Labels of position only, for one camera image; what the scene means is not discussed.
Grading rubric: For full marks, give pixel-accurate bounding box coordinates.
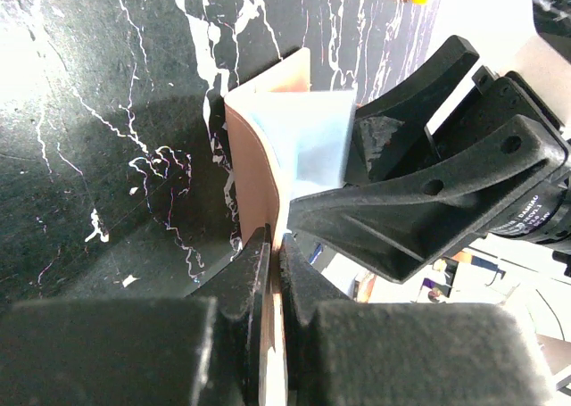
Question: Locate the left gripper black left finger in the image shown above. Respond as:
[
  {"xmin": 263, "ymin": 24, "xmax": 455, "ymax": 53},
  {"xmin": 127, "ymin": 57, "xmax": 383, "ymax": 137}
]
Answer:
[{"xmin": 1, "ymin": 226, "xmax": 271, "ymax": 405}]

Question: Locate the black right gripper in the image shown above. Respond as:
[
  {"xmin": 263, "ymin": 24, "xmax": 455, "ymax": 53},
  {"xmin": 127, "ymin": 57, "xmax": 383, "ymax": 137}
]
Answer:
[{"xmin": 345, "ymin": 34, "xmax": 571, "ymax": 246}]

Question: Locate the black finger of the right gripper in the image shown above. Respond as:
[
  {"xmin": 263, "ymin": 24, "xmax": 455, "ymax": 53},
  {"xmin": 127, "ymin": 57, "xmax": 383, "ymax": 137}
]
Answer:
[{"xmin": 287, "ymin": 115, "xmax": 570, "ymax": 283}]

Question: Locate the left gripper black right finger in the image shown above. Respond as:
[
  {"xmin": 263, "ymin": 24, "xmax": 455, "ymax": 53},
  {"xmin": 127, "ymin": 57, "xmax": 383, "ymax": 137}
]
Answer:
[{"xmin": 279, "ymin": 235, "xmax": 555, "ymax": 405}]

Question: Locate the pink leather card holder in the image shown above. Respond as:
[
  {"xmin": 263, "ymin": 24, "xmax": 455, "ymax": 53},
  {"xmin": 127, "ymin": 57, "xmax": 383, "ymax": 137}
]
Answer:
[{"xmin": 221, "ymin": 46, "xmax": 358, "ymax": 406}]

